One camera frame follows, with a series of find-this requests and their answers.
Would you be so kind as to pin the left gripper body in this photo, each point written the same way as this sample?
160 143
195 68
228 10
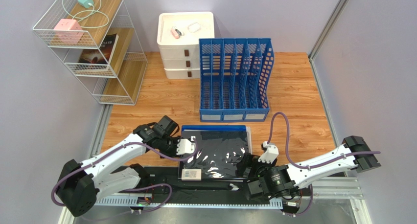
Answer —
169 145

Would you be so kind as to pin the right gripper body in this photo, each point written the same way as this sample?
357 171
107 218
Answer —
246 161

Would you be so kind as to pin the blue file organizer rack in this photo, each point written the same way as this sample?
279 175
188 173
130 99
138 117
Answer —
234 76

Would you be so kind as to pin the white three drawer organizer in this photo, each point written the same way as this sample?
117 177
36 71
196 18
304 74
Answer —
181 57

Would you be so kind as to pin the pink correction tape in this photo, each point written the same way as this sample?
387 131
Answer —
176 33

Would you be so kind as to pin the clear plastic bag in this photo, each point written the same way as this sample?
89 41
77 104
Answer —
194 27

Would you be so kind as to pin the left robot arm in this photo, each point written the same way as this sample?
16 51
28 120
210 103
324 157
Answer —
82 184

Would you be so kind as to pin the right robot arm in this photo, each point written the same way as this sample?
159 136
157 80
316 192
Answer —
270 181

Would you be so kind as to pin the blue folder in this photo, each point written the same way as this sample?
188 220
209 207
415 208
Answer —
226 128

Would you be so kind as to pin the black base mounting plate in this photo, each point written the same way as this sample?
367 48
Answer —
198 192

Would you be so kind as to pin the dark cover book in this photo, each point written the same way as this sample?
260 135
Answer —
99 59

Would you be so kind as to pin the pink cube power socket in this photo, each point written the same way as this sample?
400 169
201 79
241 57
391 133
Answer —
68 31

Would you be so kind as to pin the mint green charger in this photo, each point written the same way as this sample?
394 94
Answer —
86 3

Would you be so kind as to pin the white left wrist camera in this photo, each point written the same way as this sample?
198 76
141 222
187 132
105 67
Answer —
186 146

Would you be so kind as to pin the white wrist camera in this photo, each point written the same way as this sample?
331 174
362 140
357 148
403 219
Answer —
270 154
186 146

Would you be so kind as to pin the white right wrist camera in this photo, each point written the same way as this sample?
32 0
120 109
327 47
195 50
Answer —
270 154

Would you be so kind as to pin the aluminium frame rail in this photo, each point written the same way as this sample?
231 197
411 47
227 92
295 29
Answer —
334 200

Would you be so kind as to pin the white wire shelf rack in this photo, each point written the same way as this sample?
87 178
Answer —
97 42

